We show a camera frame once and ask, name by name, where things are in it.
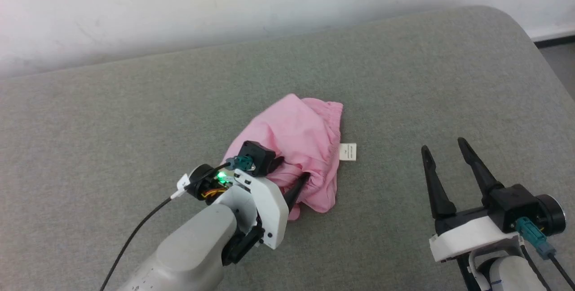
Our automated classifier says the black wall baseboard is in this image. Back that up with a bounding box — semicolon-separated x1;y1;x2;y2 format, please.
532;35;575;49

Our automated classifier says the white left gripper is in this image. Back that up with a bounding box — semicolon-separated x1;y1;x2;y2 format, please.
188;156;311;250

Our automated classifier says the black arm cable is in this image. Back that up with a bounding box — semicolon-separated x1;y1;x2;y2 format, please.
99;156;257;291
516;218;575;291

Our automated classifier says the grey fabric sofa cushion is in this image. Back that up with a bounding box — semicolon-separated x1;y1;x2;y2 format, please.
0;6;575;291

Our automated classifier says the pink garment with white label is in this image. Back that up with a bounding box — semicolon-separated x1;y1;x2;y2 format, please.
222;93;358;220

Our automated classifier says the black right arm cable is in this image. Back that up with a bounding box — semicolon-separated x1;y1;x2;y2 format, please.
516;218;575;291

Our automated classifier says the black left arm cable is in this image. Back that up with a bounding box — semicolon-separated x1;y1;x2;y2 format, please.
99;156;257;291

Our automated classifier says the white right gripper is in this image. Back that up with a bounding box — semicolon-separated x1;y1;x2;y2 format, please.
421;137;566;262

